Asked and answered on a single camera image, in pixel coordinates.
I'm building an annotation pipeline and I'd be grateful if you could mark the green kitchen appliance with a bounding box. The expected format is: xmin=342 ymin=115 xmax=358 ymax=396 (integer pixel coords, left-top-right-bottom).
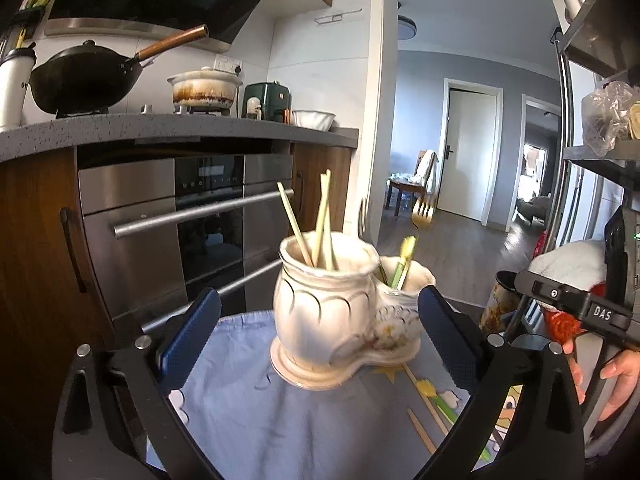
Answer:
xmin=242 ymin=81 xmax=292 ymax=123

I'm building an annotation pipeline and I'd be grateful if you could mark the white stained clay pot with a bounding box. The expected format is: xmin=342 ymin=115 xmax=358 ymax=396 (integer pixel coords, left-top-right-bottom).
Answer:
xmin=167 ymin=66 xmax=244 ymax=113

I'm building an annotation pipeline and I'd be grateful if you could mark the green plastic training chopstick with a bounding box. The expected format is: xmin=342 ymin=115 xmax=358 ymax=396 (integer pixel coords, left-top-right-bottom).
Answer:
xmin=416 ymin=379 xmax=493 ymax=462

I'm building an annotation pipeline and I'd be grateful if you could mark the person's right hand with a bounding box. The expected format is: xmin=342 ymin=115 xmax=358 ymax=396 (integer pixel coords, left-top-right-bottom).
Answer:
xmin=562 ymin=340 xmax=640 ymax=423

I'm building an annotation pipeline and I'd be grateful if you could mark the clear plastic bag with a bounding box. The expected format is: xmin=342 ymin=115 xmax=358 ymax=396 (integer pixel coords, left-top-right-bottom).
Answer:
xmin=581 ymin=80 xmax=640 ymax=157

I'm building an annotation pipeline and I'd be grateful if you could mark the blue printed cloth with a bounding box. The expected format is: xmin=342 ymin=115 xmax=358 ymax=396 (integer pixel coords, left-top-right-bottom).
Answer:
xmin=145 ymin=310 xmax=526 ymax=480

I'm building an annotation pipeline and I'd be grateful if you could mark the wall towel bar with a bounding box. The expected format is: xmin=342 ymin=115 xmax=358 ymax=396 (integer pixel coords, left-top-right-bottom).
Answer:
xmin=315 ymin=7 xmax=363 ymax=25

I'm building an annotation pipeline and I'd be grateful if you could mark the white and red plush toy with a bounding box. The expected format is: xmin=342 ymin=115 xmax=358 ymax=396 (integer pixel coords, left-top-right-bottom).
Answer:
xmin=527 ymin=239 xmax=608 ymax=346

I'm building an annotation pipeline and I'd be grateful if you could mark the grey kitchen countertop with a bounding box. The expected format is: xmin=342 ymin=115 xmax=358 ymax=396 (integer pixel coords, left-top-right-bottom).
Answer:
xmin=0 ymin=112 xmax=360 ymax=163

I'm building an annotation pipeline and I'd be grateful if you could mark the white floral ceramic utensil holder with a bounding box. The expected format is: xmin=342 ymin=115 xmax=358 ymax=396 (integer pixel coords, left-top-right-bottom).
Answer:
xmin=270 ymin=232 xmax=436 ymax=391

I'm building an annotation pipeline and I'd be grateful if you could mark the black wok with wooden handle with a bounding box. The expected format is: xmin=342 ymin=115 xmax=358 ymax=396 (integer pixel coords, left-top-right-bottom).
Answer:
xmin=29 ymin=24 xmax=210 ymax=116

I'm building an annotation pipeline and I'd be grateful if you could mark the white bowl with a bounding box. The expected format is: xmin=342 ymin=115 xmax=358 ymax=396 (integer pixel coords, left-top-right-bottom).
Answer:
xmin=291 ymin=109 xmax=337 ymax=132

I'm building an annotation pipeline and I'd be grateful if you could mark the wooden chair with clothes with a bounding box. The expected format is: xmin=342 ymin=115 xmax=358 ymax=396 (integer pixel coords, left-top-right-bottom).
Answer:
xmin=385 ymin=149 xmax=441 ymax=216

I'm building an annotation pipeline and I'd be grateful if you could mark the dark printed trash bin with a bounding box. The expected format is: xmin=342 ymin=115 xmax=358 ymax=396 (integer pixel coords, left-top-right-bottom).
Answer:
xmin=480 ymin=270 xmax=523 ymax=333

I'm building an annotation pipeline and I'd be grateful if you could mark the metal fork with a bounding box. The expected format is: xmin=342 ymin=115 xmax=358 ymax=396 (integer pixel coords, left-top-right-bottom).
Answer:
xmin=410 ymin=199 xmax=436 ymax=231
xmin=359 ymin=197 xmax=377 ymax=248

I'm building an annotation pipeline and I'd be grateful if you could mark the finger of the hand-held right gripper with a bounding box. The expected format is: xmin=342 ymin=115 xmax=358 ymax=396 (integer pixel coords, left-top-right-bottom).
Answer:
xmin=495 ymin=270 xmax=536 ymax=343

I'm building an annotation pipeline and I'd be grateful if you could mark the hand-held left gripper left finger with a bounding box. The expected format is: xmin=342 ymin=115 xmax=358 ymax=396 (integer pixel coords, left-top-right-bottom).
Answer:
xmin=52 ymin=287 xmax=223 ymax=480

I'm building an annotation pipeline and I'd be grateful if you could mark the wooden kitchen cabinet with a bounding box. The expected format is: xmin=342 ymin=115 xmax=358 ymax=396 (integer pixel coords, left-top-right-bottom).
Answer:
xmin=0 ymin=147 xmax=118 ymax=461

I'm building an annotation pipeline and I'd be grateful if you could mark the stainless steel built-in oven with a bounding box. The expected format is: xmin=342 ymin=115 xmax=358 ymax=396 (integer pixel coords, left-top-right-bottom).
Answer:
xmin=77 ymin=154 xmax=296 ymax=333

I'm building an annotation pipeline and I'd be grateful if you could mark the white door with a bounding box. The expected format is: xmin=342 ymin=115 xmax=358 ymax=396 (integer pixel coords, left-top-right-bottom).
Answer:
xmin=440 ymin=87 xmax=501 ymax=221

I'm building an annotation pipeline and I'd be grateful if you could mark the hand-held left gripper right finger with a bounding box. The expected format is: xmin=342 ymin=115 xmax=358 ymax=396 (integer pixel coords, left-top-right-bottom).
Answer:
xmin=417 ymin=285 xmax=586 ymax=480

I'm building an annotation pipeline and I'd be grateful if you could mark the metal shelf rack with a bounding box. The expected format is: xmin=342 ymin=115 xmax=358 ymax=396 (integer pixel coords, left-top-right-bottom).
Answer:
xmin=550 ymin=0 xmax=640 ymax=261

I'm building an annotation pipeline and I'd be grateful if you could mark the white thermos bottle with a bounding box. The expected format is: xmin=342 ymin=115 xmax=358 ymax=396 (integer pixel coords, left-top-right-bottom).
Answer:
xmin=0 ymin=42 xmax=37 ymax=131

